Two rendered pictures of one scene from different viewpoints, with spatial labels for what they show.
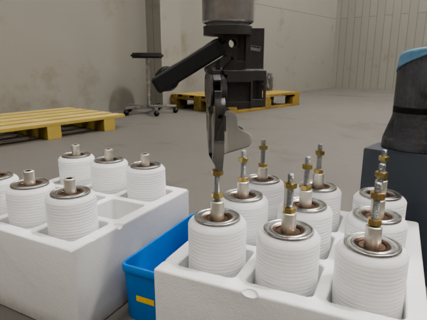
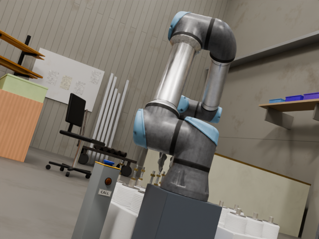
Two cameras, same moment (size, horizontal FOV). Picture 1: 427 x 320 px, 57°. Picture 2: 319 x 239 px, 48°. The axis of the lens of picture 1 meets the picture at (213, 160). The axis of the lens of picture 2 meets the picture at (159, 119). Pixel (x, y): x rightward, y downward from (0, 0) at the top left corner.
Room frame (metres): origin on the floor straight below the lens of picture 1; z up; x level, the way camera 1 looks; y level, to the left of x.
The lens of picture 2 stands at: (1.36, -1.53, 0.36)
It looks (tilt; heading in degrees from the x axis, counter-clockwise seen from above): 7 degrees up; 120
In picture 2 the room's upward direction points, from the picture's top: 16 degrees clockwise
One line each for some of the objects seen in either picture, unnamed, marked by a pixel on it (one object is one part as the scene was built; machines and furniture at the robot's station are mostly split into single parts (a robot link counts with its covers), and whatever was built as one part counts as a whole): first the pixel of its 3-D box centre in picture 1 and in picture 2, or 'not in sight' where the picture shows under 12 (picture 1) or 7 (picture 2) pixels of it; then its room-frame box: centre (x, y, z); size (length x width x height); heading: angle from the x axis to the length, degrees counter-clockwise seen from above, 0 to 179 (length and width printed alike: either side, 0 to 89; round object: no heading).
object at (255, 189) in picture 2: not in sight; (223, 186); (-0.06, 3.05, 0.35); 2.12 x 0.66 x 0.70; 49
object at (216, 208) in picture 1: (216, 209); not in sight; (0.60, -0.01, 0.26); 0.02 x 0.02 x 0.03
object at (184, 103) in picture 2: not in sight; (183, 106); (0.65, -0.11, 0.65); 0.11 x 0.11 x 0.08; 21
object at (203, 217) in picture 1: (216, 217); not in sight; (0.60, -0.01, 0.25); 0.08 x 0.08 x 0.01
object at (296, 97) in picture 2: not in sight; (297, 101); (0.44, 3.83, 1.83); 0.33 x 0.23 x 0.11; 139
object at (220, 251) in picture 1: (216, 267); not in sight; (0.60, -0.01, 0.16); 0.10 x 0.10 x 0.18
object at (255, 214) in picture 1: (241, 240); not in sight; (0.70, -0.06, 0.16); 0.10 x 0.10 x 0.18
